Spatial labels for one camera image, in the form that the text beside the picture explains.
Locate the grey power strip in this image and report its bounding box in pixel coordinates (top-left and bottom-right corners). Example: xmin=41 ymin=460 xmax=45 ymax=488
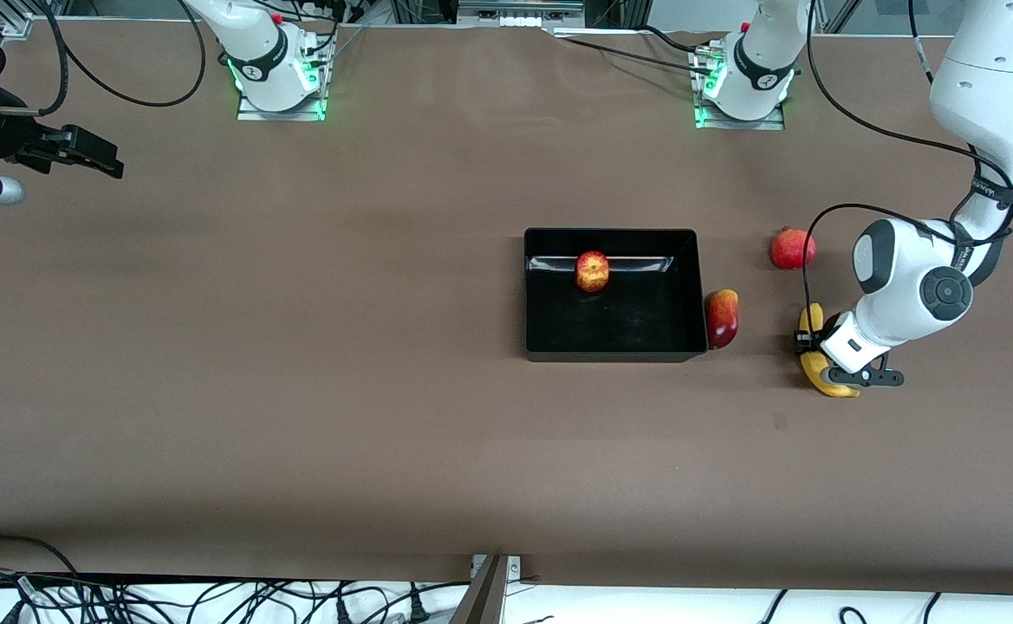
xmin=457 ymin=0 xmax=587 ymax=29

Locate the metal clamp bracket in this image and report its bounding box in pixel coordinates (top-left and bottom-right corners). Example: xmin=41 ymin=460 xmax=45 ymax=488
xmin=470 ymin=555 xmax=523 ymax=580

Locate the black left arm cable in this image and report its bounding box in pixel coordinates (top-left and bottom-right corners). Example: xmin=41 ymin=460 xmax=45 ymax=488
xmin=803 ymin=0 xmax=1013 ymax=339

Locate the black plastic box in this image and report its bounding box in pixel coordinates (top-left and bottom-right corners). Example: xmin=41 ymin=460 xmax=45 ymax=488
xmin=523 ymin=228 xmax=710 ymax=363

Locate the red pomegranate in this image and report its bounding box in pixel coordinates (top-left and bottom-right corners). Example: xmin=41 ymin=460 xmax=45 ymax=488
xmin=770 ymin=226 xmax=817 ymax=270

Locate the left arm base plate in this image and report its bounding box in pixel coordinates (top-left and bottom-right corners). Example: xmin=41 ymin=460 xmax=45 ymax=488
xmin=693 ymin=48 xmax=789 ymax=131

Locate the brown table cover mat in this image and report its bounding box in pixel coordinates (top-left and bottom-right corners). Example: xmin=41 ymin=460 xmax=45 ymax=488
xmin=0 ymin=19 xmax=1013 ymax=597

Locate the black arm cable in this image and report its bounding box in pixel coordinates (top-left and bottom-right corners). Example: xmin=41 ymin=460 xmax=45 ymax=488
xmin=803 ymin=0 xmax=1013 ymax=339
xmin=0 ymin=0 xmax=206 ymax=116

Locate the grey metal camera pole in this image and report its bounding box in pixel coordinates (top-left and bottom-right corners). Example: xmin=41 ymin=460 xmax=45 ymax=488
xmin=450 ymin=555 xmax=509 ymax=624

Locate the yellow banana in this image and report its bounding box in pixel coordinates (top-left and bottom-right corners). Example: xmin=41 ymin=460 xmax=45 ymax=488
xmin=798 ymin=303 xmax=862 ymax=399

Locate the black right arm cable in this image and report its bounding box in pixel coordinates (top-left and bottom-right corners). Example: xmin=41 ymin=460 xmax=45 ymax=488
xmin=0 ymin=0 xmax=206 ymax=116

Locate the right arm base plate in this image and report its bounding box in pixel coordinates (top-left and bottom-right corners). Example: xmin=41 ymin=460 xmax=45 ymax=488
xmin=236 ymin=52 xmax=329 ymax=122

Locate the red yellow apple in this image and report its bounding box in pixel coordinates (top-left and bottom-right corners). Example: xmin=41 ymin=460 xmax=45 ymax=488
xmin=575 ymin=251 xmax=611 ymax=293

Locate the red yellow mango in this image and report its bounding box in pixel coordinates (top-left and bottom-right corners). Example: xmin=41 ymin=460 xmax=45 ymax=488
xmin=704 ymin=289 xmax=740 ymax=350

